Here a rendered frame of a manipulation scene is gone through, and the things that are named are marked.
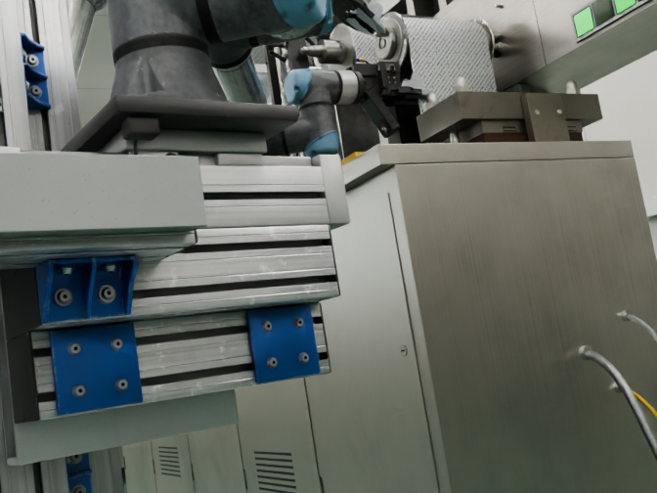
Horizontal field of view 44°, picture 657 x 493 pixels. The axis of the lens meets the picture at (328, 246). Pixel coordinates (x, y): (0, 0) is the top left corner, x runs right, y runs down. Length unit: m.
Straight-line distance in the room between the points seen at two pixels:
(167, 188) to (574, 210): 1.15
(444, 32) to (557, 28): 0.27
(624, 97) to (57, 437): 4.42
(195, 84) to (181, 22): 0.08
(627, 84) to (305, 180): 4.15
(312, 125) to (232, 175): 0.81
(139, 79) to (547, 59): 1.31
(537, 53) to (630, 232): 0.52
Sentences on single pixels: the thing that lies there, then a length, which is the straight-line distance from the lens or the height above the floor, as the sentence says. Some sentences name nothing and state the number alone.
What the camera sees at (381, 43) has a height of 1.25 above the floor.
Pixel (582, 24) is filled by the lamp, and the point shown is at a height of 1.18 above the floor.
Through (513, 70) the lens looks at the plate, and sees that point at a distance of 2.19.
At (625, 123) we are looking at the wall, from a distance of 5.06.
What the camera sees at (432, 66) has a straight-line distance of 2.01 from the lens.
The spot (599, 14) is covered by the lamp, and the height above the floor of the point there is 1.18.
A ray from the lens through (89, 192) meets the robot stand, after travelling 0.75.
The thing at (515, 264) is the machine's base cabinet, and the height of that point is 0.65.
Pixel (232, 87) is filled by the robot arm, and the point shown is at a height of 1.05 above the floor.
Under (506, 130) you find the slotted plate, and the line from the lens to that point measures 1.82.
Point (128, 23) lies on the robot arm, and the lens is 1.02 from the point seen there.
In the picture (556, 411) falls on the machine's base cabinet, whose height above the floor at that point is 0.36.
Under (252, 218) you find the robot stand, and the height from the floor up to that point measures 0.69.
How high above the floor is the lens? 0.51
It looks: 8 degrees up
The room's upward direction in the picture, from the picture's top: 9 degrees counter-clockwise
